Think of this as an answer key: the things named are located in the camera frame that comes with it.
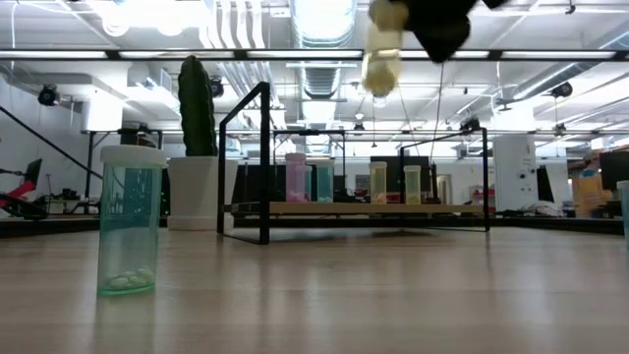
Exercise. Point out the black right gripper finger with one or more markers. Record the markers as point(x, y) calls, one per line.
point(442, 24)

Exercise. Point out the small yellow pill bottle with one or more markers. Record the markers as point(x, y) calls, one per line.
point(412, 184)

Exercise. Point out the yellow pill bottle red pills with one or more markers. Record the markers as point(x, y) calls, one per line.
point(378, 183)

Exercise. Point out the small teal pill bottle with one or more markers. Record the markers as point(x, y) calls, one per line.
point(324, 183)

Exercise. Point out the small pink pill bottle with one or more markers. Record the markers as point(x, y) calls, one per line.
point(296, 178)

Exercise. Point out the teal pill bottle white pills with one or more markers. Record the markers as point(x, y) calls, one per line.
point(130, 221)

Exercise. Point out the black ceiling spotlight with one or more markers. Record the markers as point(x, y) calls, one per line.
point(561, 89)
point(216, 87)
point(47, 95)

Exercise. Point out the large black monitor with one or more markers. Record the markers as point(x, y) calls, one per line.
point(395, 167)

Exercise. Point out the red storage bins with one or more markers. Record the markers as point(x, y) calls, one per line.
point(480, 195)

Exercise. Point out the white cloth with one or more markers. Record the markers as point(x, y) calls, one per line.
point(535, 209)

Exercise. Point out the person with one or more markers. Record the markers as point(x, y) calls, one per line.
point(589, 189)

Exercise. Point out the black monitor on stand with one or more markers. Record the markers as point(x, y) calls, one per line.
point(620, 164)

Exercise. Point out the green cactus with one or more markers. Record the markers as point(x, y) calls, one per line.
point(196, 108)

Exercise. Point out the white hexagonal plant pot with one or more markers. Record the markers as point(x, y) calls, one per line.
point(196, 196)

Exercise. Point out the red and black equipment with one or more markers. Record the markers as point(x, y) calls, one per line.
point(22, 192)

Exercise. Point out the ribbed ventilation duct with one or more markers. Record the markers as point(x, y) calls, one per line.
point(322, 81)

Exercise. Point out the wooden shelf black metal frame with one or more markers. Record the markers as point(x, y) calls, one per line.
point(373, 208)

